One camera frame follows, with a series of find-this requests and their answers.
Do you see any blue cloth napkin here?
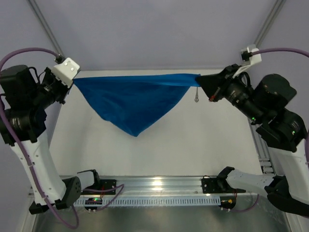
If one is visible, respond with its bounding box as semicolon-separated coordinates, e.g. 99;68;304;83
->
74;73;199;137

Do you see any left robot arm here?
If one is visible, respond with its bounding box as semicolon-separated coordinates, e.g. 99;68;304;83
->
0;65;99;214

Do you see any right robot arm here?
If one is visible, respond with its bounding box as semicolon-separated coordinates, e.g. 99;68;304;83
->
196;65;309;218

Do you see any silver fork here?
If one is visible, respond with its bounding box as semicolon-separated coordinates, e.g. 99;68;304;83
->
195;87;199;103

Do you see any right controller board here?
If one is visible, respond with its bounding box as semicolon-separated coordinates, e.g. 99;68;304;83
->
219;196;237;212

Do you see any controller board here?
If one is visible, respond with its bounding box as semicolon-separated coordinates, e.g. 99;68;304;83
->
84;197;102;212
219;196;237;212

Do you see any left controller board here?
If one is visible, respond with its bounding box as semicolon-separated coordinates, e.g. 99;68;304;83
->
84;197;102;212

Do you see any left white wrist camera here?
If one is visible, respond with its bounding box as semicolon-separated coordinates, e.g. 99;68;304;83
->
51;58;80;88

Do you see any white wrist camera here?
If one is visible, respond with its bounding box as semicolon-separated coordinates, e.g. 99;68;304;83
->
51;58;80;88
240;44;262;72

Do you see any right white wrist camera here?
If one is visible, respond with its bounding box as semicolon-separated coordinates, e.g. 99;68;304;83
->
240;44;262;72

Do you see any right aluminium frame post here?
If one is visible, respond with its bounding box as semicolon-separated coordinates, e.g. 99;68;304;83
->
253;0;286;47

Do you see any aluminium frame post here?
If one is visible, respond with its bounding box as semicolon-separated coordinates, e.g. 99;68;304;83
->
26;0;64;55
253;0;286;47

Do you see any left aluminium frame post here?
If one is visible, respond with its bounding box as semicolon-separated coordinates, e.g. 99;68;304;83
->
26;0;64;55

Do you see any right side aluminium rail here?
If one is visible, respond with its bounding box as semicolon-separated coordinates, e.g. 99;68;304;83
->
248;120;275;174

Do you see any aluminium rail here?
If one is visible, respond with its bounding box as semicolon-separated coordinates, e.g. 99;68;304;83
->
76;172;273;195
248;120;275;174

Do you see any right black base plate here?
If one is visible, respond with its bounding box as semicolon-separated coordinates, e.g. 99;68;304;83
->
201;176;246;194

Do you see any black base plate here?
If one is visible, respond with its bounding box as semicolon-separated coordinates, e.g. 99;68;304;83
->
201;176;246;194
81;179;117;195

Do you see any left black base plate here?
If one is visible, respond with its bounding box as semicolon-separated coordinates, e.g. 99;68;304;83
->
81;179;117;195

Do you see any slotted cable duct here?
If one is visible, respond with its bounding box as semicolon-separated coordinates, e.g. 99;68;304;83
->
74;195;220;207

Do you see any aluminium front rail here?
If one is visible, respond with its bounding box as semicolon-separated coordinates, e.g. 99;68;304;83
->
76;172;273;195

